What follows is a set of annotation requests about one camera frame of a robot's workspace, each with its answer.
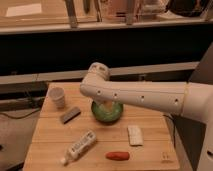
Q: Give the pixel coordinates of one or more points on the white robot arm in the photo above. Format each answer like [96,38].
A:
[187,99]

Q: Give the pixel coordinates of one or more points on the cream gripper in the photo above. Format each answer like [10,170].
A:
[107,106]

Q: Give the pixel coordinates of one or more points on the orange plastic carrot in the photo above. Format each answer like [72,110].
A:
[118,156]

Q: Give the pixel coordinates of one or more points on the white tube bottle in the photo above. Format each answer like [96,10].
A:
[76,150]

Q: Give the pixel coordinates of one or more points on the green bowl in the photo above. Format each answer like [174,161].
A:
[107,117]

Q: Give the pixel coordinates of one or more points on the white paper sheet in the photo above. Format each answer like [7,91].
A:
[23,10]

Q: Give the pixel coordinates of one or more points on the white sponge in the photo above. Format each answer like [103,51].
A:
[135,135]

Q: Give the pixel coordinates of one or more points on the white paper cup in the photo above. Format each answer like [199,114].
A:
[57,96]

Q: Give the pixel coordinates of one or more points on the grey whiteboard eraser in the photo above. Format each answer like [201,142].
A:
[69,115]

